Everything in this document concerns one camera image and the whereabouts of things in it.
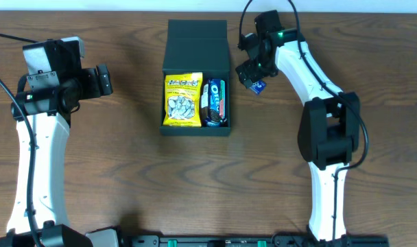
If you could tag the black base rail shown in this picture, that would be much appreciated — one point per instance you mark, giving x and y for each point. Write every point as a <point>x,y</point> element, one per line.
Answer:
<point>256,241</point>

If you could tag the dark blue Eclipse mint pack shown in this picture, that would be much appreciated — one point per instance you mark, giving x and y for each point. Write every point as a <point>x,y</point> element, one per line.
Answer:
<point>204,99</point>

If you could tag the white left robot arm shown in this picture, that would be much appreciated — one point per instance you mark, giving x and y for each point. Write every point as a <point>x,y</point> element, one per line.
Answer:
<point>42,106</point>

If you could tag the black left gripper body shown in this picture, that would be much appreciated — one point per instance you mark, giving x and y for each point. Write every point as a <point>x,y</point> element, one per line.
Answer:
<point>103,79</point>

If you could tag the yellow snack bag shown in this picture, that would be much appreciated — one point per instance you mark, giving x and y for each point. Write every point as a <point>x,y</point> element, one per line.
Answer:
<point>182,100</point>

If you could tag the blue Oreo cookie pack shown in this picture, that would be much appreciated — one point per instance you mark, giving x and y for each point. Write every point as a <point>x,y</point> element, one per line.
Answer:
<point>213,119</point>

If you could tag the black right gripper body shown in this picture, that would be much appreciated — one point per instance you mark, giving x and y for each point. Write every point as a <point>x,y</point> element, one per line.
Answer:
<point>247,71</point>

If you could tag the small red green candy bar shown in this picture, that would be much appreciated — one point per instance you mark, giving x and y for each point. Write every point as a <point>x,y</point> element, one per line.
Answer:
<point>222,100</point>

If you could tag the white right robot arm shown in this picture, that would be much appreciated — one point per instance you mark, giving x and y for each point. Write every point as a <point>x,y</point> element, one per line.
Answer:
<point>329,127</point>

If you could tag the dark green box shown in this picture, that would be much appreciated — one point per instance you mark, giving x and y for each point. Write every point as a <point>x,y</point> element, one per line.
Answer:
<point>198,46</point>

